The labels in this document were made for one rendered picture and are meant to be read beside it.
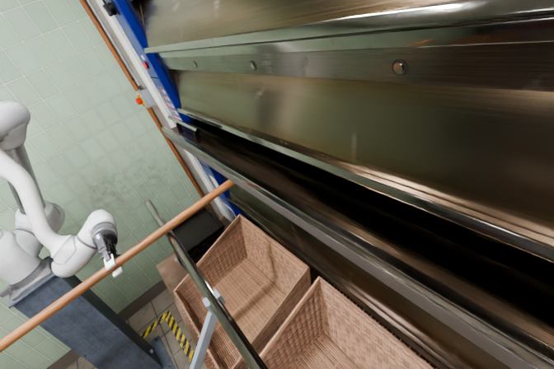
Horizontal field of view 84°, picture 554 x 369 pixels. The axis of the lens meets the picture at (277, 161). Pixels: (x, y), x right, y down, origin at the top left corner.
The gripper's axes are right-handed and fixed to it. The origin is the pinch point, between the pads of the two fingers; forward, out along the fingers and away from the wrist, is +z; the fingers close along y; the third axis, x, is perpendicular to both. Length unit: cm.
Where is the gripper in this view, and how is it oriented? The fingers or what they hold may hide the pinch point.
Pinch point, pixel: (113, 265)
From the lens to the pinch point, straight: 122.3
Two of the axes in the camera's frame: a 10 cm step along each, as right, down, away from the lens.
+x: -7.5, 5.4, -3.7
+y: 3.3, 8.0, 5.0
